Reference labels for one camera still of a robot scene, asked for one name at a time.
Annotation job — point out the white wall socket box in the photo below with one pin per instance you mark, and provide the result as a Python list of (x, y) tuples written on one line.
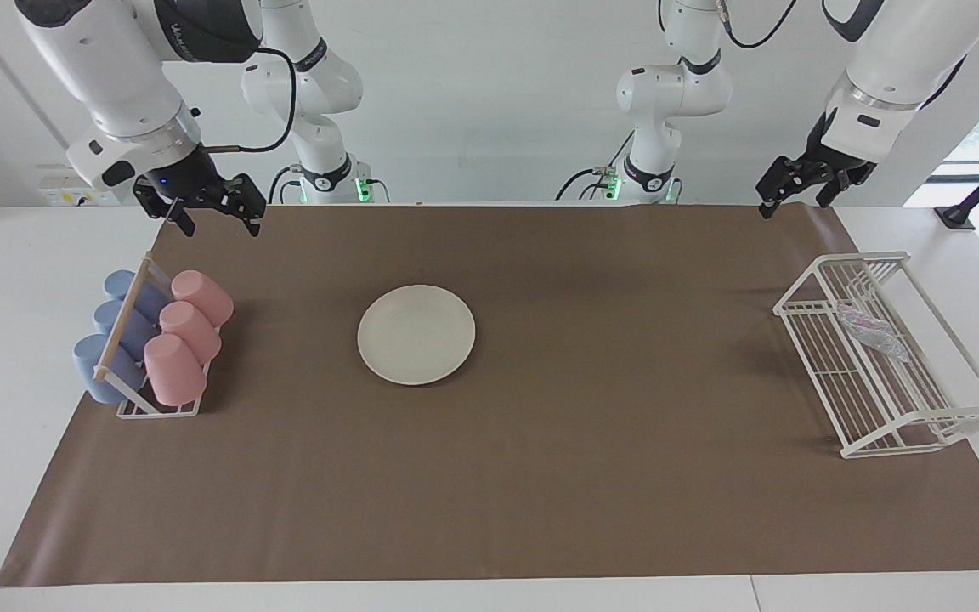
[(56, 194)]

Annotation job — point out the brown table mat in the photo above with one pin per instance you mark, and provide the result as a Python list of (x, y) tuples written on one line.
[(498, 476)]

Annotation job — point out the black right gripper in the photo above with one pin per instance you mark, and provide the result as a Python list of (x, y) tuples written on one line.
[(186, 178)]

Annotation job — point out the pink cup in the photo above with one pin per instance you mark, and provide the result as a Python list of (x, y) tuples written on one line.
[(192, 331), (173, 372), (205, 296)]

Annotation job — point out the cream round plate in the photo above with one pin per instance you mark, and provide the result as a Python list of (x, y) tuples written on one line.
[(415, 334)]

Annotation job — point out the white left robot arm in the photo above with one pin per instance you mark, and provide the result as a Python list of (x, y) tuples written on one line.
[(897, 59)]

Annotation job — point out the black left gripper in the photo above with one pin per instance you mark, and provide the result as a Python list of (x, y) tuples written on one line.
[(825, 161)]

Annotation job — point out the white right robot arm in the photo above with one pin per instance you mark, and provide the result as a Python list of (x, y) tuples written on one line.
[(116, 68)]

